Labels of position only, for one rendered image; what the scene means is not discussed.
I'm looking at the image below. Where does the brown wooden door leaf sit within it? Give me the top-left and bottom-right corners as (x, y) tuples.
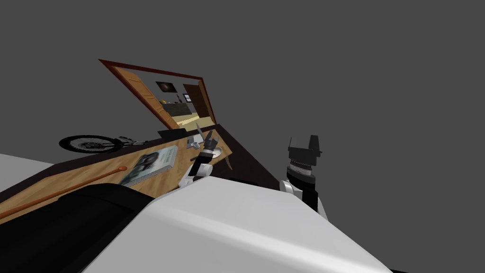
(111, 66), (180, 130)

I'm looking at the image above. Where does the dark low cabinet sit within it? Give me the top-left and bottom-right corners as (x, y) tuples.
(162, 102), (193, 118)

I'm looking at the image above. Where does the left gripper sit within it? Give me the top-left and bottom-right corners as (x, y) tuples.
(203, 130), (220, 154)

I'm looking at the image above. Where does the dark picture on wall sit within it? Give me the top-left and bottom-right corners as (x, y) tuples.
(155, 81), (178, 94)

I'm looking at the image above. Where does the grey-green book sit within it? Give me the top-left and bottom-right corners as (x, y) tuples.
(119, 146), (179, 188)

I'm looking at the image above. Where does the wooden table with dark edge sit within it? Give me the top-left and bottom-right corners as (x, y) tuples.
(0, 123), (282, 225)

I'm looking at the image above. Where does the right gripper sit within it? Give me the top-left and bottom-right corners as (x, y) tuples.
(287, 135), (323, 167)

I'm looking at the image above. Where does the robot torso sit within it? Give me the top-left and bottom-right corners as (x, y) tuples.
(81, 176), (393, 273)

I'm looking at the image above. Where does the black motorbike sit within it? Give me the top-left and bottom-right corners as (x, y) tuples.
(58, 134), (149, 155)

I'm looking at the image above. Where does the long orange wooden stick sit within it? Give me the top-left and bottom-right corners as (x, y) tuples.
(0, 165), (128, 220)

